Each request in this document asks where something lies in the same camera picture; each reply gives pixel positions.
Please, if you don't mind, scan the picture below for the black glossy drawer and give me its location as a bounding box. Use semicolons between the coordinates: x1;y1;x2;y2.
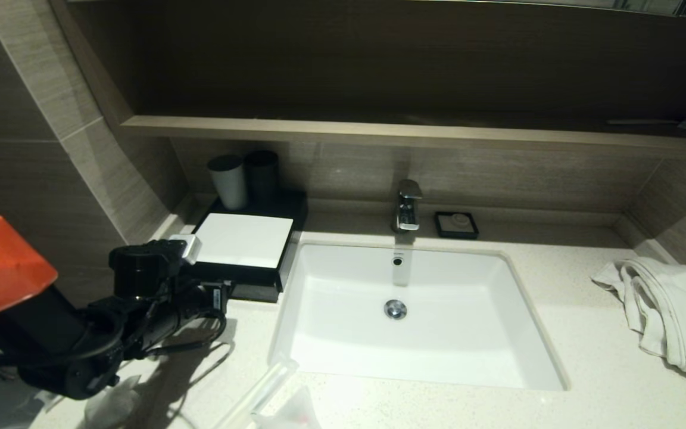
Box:
227;279;282;304

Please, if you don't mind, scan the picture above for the white sachet with red print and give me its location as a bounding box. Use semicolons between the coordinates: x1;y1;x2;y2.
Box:
251;386;323;429

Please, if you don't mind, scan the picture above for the crumpled white wrapper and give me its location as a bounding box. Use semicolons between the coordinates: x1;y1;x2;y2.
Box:
83;376;142;429

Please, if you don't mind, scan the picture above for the white crumpled towel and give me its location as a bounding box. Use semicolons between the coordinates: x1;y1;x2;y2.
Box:
590;256;686;381

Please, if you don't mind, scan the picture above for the white rectangular sink basin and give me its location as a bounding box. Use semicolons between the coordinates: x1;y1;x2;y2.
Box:
267;241;570;393

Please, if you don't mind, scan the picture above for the black box with white lid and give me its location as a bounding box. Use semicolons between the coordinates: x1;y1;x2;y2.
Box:
182;189;310;293

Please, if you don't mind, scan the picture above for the clear plastic tube package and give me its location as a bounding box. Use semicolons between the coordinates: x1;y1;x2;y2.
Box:
214;351;300;429

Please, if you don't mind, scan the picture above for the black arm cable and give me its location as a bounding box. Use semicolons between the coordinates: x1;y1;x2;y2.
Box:
0;298;228;365

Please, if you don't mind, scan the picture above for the wooden wall shelf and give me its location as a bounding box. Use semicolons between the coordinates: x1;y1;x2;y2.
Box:
120;115;686;157

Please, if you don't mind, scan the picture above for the black square soap dish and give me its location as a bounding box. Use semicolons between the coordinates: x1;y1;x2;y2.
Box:
434;211;480;241

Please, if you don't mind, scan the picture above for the black cup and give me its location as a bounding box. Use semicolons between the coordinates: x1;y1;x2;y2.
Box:
244;150;281;204

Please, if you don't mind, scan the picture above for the grey cup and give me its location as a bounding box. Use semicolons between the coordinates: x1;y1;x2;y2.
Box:
207;154;249;211

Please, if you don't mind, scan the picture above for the chrome faucet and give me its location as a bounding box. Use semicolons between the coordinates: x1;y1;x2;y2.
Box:
391;179;423;234

